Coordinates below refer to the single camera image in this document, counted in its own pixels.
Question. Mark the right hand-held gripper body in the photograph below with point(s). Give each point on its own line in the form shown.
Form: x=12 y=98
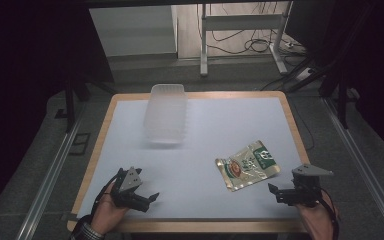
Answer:
x=308 y=186

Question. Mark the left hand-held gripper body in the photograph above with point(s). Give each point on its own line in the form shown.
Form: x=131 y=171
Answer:
x=128 y=181

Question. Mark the person's right hand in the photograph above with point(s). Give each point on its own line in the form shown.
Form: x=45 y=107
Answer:
x=316 y=220

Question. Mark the person's left hand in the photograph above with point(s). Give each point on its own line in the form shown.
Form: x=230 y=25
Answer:
x=108 y=213

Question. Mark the gold and green snack packet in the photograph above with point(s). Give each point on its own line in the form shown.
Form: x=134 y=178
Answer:
x=246 y=165

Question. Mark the translucent plastic container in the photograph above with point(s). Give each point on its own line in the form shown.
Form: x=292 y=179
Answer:
x=165 y=113

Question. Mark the black metal stand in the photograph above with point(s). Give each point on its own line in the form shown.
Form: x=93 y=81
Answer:
x=342 y=103
x=70 y=100

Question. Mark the white power strip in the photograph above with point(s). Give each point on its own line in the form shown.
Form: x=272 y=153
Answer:
x=304 y=74

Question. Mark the dark curtain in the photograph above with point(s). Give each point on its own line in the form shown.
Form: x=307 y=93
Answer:
x=373 y=66
x=23 y=83

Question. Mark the grey panel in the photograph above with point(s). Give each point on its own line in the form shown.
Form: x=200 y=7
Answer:
x=131 y=31

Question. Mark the aluminium rail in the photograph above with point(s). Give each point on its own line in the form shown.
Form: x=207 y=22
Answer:
x=48 y=180
x=363 y=166

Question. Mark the black floor bracket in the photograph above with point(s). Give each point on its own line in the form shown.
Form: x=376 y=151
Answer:
x=80 y=144

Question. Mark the white metal desk frame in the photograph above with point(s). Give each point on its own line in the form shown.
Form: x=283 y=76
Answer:
x=243 y=21

